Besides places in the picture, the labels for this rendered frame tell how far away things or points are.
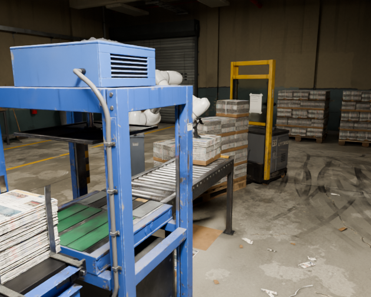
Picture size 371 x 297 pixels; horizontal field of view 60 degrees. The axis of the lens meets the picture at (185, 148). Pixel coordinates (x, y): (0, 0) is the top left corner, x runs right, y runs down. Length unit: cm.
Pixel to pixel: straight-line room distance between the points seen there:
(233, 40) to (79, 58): 949
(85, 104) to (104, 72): 19
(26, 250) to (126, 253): 42
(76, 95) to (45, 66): 36
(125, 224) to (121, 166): 26
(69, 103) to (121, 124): 27
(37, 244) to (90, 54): 86
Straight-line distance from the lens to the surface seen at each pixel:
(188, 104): 181
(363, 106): 856
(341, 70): 1022
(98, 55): 150
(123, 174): 136
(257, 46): 1063
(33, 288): 150
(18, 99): 173
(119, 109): 130
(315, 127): 868
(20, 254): 154
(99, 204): 216
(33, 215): 152
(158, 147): 389
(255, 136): 516
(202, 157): 297
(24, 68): 186
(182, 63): 1152
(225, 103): 460
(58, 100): 152
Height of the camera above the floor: 158
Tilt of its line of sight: 12 degrees down
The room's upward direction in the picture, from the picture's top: straight up
